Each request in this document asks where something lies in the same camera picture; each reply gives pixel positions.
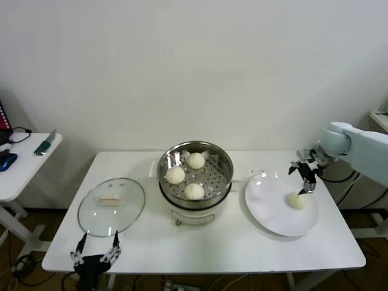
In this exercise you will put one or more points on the white side table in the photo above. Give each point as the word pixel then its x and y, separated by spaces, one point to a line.
pixel 27 169

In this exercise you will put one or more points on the laptop with red screen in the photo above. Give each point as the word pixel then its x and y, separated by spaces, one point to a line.
pixel 4 119

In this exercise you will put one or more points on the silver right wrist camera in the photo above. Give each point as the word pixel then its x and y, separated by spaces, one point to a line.
pixel 312 156

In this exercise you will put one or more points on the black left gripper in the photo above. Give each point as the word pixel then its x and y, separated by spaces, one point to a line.
pixel 91 266

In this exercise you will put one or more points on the white steamed baozi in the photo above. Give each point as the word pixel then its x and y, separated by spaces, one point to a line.
pixel 298 202
pixel 194 191
pixel 175 175
pixel 195 160

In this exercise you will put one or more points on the white metal floor frame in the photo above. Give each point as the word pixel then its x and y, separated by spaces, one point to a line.
pixel 371 233

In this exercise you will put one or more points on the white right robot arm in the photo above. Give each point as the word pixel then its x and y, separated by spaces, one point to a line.
pixel 363 145

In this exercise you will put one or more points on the small white device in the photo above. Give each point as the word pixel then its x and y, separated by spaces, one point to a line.
pixel 5 147

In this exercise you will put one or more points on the stainless steel steamer basket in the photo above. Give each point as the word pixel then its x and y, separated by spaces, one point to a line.
pixel 215 182

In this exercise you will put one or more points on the white floor power strip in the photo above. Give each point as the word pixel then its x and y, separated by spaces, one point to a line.
pixel 179 286

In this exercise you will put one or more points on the round glass pot lid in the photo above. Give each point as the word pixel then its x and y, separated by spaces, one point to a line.
pixel 112 212

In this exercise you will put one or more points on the blue computer mouse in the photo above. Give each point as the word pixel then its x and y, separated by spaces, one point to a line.
pixel 7 161

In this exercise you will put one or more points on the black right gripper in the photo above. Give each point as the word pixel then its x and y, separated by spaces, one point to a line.
pixel 307 174

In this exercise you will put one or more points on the large white plate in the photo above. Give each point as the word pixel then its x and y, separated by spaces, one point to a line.
pixel 266 206

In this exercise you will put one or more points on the white floor plug socket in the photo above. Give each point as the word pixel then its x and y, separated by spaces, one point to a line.
pixel 18 266

